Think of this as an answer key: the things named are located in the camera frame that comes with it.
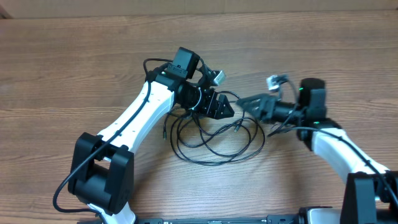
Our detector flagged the black usb cable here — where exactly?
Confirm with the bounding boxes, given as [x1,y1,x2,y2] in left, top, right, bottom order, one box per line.
[169,107,266,167]

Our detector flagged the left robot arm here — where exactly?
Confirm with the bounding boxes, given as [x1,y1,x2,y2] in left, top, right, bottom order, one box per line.
[64,47,234,223]

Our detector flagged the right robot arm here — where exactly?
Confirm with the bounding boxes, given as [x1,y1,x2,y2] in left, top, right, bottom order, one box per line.
[237,78,397,223]

